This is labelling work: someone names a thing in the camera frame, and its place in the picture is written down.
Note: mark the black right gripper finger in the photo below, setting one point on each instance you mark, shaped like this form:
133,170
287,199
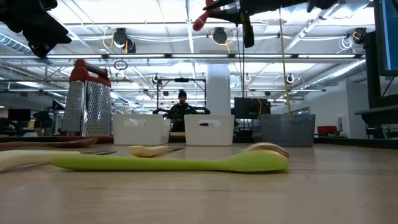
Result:
220,3
231,16

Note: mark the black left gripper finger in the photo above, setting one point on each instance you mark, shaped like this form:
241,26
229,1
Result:
49,39
51,23

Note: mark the red silicone spoon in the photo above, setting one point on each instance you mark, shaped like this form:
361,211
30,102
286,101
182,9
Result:
200,21

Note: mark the dark brown wooden spoon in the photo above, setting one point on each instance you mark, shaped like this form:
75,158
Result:
62,143

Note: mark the green silicone spoon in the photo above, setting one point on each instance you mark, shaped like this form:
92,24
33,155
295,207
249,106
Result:
186,163

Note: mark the black background robot arm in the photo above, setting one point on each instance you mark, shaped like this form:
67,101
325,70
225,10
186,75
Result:
203,110
160,111

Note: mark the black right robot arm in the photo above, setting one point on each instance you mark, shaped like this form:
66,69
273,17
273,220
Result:
323,3

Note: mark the white building column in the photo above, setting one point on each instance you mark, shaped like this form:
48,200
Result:
218,90

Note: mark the small dark background monitor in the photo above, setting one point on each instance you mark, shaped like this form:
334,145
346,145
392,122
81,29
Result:
19,115

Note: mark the black background monitor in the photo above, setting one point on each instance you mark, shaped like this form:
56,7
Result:
252,108

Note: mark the person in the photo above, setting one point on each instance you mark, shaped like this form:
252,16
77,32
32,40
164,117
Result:
182,115

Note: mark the white plastic bin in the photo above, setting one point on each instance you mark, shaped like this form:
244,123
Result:
208,135
140,133

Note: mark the black computer monitor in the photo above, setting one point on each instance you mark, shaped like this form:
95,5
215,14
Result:
387,31

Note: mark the grey translucent plastic bin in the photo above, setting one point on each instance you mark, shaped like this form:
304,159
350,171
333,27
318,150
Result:
287,130

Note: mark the red background container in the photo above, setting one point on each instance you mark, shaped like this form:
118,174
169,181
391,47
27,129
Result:
327,129

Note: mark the grey computer desk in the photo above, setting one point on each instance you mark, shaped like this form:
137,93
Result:
373,115

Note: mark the black background rig frame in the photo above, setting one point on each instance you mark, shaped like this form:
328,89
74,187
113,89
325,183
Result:
182,80

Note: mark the black aluminium table frame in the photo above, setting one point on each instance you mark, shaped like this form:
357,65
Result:
357,142

